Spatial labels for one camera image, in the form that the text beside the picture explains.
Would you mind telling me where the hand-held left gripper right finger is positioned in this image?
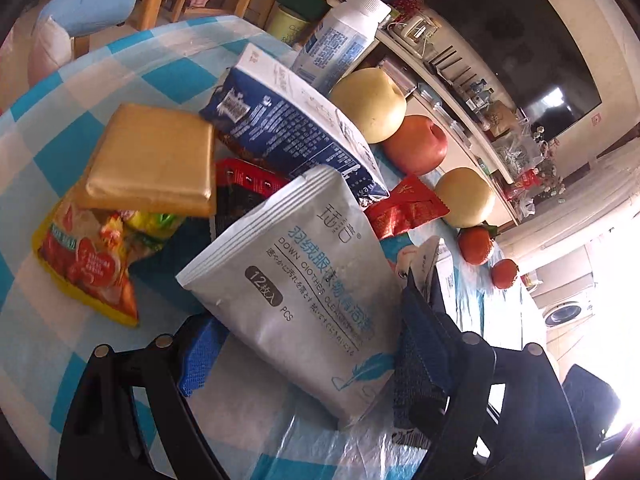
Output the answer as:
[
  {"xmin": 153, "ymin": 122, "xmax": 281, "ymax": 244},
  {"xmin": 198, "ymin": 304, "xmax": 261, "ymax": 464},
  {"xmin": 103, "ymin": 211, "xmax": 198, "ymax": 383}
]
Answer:
[{"xmin": 392, "ymin": 267, "xmax": 586, "ymax": 480}]

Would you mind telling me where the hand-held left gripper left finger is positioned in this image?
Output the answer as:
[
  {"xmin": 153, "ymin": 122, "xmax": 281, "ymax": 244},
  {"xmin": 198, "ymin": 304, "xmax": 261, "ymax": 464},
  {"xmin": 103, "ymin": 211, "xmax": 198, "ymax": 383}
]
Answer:
[{"xmin": 56, "ymin": 312, "xmax": 236, "ymax": 480}]

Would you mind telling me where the white wrapper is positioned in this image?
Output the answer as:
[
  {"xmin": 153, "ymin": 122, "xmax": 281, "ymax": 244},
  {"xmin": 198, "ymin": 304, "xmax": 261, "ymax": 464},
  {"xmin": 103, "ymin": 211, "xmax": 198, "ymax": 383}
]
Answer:
[{"xmin": 395, "ymin": 235, "xmax": 456, "ymax": 306}]

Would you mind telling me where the silver wet wipes packet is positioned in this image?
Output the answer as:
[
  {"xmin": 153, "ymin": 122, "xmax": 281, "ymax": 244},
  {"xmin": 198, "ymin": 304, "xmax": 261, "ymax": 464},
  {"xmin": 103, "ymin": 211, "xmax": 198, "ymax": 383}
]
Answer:
[{"xmin": 175, "ymin": 165, "xmax": 403, "ymax": 431}]

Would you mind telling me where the small red candy packet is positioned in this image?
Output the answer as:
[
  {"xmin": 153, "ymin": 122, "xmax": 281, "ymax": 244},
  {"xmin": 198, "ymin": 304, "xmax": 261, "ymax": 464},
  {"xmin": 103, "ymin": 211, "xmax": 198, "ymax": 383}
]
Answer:
[{"xmin": 364, "ymin": 175, "xmax": 449, "ymax": 240}]

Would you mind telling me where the yellow red snack bag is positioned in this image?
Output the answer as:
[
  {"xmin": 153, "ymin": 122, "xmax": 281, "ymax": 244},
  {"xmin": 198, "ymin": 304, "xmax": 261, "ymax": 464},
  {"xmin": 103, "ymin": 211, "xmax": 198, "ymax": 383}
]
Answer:
[{"xmin": 32, "ymin": 195, "xmax": 186, "ymax": 328}]

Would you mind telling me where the red printed snack packet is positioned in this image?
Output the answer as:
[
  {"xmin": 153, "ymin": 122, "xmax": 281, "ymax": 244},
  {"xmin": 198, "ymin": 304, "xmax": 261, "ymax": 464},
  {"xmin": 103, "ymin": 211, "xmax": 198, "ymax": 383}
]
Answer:
[{"xmin": 214, "ymin": 157, "xmax": 291, "ymax": 241}]

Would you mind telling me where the gold foil packet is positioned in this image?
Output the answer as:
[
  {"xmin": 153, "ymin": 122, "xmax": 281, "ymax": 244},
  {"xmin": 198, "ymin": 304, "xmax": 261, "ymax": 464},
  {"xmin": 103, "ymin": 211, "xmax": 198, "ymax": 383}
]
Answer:
[{"xmin": 75, "ymin": 102, "xmax": 218, "ymax": 218}]

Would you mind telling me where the blue white milk carton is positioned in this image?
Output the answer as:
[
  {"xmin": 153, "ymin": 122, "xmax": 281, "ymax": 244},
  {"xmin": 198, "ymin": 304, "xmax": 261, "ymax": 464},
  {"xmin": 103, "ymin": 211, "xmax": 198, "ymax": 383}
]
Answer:
[{"xmin": 199, "ymin": 42, "xmax": 391, "ymax": 208}]

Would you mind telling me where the small tangerine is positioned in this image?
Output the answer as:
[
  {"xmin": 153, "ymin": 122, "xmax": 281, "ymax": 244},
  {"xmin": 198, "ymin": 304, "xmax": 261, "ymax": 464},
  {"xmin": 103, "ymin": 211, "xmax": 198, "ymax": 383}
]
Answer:
[{"xmin": 491, "ymin": 258, "xmax": 519, "ymax": 289}]

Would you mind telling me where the tangerine with green leaf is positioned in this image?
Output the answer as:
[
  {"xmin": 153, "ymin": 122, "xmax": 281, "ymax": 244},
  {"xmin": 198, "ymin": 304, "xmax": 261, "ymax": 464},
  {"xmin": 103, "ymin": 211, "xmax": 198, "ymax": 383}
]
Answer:
[{"xmin": 458, "ymin": 225, "xmax": 500, "ymax": 266}]

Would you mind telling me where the white washing machine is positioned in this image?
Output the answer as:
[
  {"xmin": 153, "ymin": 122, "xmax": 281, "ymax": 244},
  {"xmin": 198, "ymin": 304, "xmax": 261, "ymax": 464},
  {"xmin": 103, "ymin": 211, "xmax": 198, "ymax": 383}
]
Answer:
[{"xmin": 532, "ymin": 287, "xmax": 596, "ymax": 331}]

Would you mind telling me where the yellow pear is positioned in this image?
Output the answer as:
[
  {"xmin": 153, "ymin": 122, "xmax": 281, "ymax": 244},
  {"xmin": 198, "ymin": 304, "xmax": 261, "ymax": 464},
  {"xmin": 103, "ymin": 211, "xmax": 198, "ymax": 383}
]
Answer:
[
  {"xmin": 434, "ymin": 167, "xmax": 496, "ymax": 228},
  {"xmin": 329, "ymin": 67, "xmax": 407, "ymax": 143}
]

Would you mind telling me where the red gift box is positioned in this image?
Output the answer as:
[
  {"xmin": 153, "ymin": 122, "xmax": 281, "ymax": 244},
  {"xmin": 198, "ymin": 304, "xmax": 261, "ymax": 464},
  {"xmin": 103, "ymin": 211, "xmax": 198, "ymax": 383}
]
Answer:
[{"xmin": 515, "ymin": 167, "xmax": 543, "ymax": 196}]

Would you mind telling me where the red apple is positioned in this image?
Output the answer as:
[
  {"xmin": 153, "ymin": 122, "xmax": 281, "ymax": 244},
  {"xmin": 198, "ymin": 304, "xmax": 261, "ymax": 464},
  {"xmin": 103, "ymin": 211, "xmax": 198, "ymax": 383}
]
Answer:
[{"xmin": 382, "ymin": 115, "xmax": 449, "ymax": 176}]

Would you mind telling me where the dried flower arrangement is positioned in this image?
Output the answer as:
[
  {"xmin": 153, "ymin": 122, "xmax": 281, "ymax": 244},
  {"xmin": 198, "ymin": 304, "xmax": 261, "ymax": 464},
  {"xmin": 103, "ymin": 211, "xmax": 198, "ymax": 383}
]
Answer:
[{"xmin": 530, "ymin": 130, "xmax": 566, "ymax": 201}]

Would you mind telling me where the clear plastic tote bag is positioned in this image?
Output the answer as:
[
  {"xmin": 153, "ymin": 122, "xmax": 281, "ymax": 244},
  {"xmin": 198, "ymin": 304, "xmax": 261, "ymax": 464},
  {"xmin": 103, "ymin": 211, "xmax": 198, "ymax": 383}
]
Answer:
[{"xmin": 492, "ymin": 130, "xmax": 546, "ymax": 181}]

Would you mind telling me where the lace covered standing air conditioner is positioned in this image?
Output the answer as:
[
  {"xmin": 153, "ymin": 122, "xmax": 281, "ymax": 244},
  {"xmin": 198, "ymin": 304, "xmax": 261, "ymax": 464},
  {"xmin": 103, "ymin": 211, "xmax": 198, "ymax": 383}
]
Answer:
[{"xmin": 500, "ymin": 152, "xmax": 640, "ymax": 261}]

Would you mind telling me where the white television cabinet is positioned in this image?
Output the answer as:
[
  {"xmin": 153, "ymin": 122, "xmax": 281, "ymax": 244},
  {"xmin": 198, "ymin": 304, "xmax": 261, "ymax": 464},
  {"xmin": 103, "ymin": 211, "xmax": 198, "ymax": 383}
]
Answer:
[{"xmin": 372, "ymin": 25, "xmax": 526, "ymax": 226}]

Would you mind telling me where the brown printed gift bag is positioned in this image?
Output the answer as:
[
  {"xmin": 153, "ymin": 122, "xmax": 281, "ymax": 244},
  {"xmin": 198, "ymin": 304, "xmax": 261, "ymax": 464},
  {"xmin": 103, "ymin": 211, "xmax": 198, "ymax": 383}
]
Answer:
[{"xmin": 482, "ymin": 100, "xmax": 518, "ymax": 136}]

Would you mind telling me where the pink metal case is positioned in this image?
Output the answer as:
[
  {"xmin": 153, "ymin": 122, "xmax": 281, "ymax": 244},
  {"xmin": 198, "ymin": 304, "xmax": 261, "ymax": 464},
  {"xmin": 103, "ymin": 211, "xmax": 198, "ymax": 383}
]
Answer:
[{"xmin": 375, "ymin": 55, "xmax": 418, "ymax": 96}]

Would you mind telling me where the black router with antennas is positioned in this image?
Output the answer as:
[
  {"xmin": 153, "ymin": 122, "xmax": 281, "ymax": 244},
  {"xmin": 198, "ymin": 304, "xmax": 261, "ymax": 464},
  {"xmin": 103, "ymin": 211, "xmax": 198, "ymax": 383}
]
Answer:
[{"xmin": 430, "ymin": 45, "xmax": 466, "ymax": 78}]

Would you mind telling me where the blue white checkered tablecloth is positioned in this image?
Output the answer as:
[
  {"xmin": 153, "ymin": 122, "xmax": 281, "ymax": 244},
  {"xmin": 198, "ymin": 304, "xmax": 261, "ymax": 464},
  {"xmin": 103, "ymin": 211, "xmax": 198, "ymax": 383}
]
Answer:
[{"xmin": 0, "ymin": 15, "xmax": 551, "ymax": 480}]

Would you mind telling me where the white electric kettle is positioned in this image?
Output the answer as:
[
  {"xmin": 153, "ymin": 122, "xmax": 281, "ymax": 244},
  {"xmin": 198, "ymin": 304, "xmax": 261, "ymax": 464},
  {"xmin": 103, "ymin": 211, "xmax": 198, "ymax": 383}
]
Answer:
[{"xmin": 395, "ymin": 12, "xmax": 436, "ymax": 48}]

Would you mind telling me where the black flat television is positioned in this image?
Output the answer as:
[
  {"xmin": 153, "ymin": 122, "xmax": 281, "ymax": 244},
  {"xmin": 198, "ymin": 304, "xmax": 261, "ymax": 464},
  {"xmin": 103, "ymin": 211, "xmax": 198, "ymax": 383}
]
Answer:
[{"xmin": 425, "ymin": 0, "xmax": 602, "ymax": 143}]

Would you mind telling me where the white plastic bottle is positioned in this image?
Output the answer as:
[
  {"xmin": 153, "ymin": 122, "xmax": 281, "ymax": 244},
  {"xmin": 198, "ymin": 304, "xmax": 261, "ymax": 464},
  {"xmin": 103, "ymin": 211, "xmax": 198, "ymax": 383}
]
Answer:
[{"xmin": 291, "ymin": 0, "xmax": 392, "ymax": 96}]

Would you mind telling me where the pale green waste bin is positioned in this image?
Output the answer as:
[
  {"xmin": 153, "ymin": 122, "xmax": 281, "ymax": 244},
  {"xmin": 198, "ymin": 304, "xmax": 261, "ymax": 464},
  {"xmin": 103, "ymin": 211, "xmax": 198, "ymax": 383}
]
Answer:
[{"xmin": 267, "ymin": 4, "xmax": 313, "ymax": 48}]

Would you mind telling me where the blue round stool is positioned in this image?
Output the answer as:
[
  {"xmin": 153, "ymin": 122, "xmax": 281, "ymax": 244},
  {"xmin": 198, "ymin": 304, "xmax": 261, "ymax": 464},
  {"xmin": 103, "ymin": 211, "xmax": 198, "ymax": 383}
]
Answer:
[{"xmin": 39, "ymin": 0, "xmax": 138, "ymax": 38}]

